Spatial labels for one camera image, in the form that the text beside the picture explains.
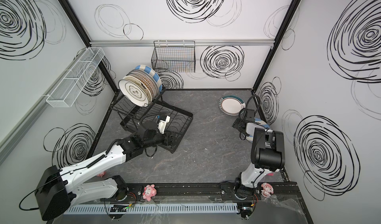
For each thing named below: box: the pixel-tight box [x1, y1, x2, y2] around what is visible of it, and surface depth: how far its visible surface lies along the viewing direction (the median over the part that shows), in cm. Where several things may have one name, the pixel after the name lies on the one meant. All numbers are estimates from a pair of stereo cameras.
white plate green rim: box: [218, 94, 247, 116], surface depth 112 cm
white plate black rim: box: [118, 78, 150, 108], surface depth 82 cm
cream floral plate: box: [122, 75, 153, 103], surface depth 77 cm
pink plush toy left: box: [142, 184, 157, 202], surface depth 73 cm
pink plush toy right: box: [260, 182, 274, 198], surface depth 74 cm
